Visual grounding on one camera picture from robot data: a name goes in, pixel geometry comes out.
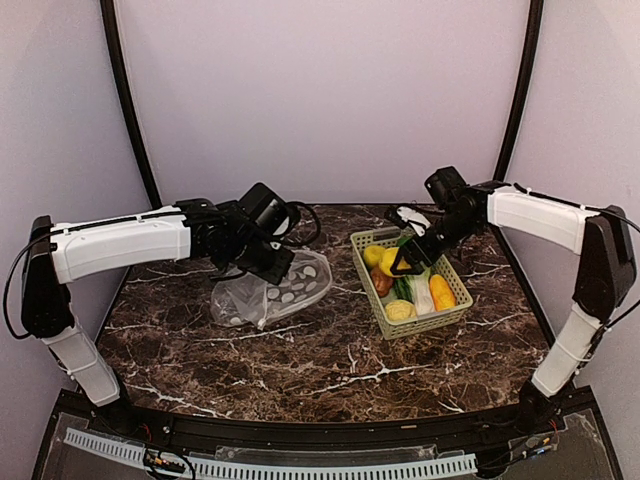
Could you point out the clear zip top bag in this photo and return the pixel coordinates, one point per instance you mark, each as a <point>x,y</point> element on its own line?
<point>251,300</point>

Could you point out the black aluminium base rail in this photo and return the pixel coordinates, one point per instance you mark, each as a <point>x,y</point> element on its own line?
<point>475,432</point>

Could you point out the right black frame post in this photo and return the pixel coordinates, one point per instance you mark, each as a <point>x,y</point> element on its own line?
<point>521,89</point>

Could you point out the yellow round bun toy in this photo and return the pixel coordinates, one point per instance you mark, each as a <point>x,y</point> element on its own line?
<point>372,255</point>

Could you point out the brown potato toy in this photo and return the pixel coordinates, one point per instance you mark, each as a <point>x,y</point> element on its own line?
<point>382,283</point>

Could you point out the beige plastic basket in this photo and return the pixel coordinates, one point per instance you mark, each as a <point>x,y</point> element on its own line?
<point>393,237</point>

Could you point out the grey slotted cable duct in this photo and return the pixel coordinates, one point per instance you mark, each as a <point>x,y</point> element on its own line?
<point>245,463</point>

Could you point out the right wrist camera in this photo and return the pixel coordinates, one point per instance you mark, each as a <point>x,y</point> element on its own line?
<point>408,218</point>

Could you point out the green bok choy toy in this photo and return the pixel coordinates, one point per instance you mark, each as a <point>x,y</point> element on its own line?
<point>415,289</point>

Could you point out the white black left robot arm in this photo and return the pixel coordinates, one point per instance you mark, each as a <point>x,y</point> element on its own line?
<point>59,254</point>

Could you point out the yellow lemon toy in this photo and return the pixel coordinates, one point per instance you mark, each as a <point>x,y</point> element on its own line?
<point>388,259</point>

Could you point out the pale yellow bread toy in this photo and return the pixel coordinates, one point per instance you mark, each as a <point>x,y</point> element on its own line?
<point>399,311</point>

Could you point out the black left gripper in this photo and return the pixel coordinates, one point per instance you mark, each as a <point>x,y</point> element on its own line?
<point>276,272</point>

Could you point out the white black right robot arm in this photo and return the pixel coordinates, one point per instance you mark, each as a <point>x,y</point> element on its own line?
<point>600,237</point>

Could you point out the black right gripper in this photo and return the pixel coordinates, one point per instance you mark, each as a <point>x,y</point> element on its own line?
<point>414,257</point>

